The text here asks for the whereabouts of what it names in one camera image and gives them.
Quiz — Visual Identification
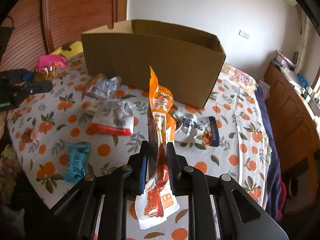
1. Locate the pink snack pack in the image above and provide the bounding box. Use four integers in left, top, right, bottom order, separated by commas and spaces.
33, 54, 68, 82

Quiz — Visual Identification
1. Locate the orange chicken feet snack bag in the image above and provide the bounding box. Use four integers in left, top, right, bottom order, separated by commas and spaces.
135, 69, 180, 230

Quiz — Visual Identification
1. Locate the silver duck gizzard snack bag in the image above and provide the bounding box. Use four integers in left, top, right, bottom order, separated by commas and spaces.
173, 114, 220, 147

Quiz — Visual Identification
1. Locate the white red-label snack bag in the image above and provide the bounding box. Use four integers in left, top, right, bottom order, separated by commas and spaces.
91, 99, 134, 136

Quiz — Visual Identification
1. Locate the dark blue blanket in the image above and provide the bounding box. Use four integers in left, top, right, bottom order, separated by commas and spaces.
255, 86, 286, 222

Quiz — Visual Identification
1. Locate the blue small snack pack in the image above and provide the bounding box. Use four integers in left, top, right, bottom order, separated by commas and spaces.
62, 142, 91, 184

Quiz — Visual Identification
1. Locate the yellow plush pillow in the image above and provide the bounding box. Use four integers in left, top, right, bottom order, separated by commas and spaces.
51, 41, 84, 59

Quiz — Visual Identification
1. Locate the orange-print white bedsheet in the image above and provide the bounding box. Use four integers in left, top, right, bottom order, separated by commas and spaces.
7, 54, 271, 207

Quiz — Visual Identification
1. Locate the wooden wardrobe door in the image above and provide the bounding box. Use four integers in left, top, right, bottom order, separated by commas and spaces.
1, 0, 127, 71

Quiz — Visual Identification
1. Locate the silver blue crumpled snack pack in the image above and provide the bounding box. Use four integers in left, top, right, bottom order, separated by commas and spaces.
83, 74, 122, 100

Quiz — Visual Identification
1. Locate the wooden sideboard cabinet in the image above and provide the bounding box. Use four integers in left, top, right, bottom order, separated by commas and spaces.
264, 63, 319, 172

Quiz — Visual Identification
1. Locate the floral quilt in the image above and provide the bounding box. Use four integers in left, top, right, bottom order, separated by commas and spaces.
221, 63, 257, 91

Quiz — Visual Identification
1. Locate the clutter on sideboard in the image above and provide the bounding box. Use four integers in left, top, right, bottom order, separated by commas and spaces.
272, 50, 319, 117

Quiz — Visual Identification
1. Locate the brown cardboard box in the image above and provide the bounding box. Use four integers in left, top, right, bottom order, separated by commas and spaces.
81, 20, 226, 108

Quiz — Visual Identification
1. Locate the white curtain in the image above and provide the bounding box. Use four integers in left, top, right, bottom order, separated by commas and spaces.
295, 5, 312, 74

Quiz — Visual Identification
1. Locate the white wall switch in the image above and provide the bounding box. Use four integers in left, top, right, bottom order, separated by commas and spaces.
239, 30, 249, 39

